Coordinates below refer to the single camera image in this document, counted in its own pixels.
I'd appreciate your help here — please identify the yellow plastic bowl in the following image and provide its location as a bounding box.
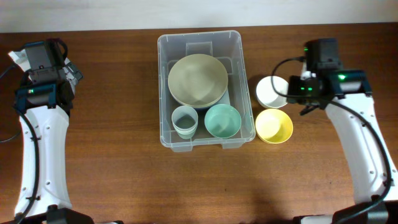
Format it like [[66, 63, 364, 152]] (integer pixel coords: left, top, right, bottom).
[[255, 109, 294, 144]]

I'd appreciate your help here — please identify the white plastic bowl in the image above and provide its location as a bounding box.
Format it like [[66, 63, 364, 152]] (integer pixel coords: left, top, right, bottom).
[[256, 76, 289, 109]]

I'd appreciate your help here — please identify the mint green plastic bowl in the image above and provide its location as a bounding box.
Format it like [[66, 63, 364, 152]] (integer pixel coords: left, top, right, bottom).
[[204, 104, 242, 139]]

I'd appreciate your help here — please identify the dark blue plastic plate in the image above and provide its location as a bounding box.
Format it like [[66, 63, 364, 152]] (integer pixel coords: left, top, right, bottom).
[[185, 103, 217, 110]]

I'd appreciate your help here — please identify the beige plate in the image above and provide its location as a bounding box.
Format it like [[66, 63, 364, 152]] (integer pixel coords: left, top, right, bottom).
[[168, 54, 228, 107]]

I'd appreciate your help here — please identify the grey plastic cup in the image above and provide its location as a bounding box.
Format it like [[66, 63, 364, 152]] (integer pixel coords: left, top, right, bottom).
[[172, 106, 198, 129]]

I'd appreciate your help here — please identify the white plastic cup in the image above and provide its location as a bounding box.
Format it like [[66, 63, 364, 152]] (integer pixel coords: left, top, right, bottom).
[[173, 123, 198, 134]]

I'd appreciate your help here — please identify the green plastic cup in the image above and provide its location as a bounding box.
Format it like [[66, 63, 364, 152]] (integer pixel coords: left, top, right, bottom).
[[177, 131, 195, 139]]

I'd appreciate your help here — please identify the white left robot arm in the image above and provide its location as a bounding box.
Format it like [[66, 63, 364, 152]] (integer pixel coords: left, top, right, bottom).
[[9, 50, 93, 223]]

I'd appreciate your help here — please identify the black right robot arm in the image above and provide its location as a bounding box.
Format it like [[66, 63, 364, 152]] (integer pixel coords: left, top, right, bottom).
[[287, 70, 397, 223]]

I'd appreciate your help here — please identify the clear plastic storage container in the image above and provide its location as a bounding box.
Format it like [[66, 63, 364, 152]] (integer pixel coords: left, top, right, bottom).
[[157, 30, 256, 152]]

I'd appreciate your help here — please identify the white paper label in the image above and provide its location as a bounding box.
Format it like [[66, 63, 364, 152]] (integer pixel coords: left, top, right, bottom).
[[216, 90, 231, 105]]

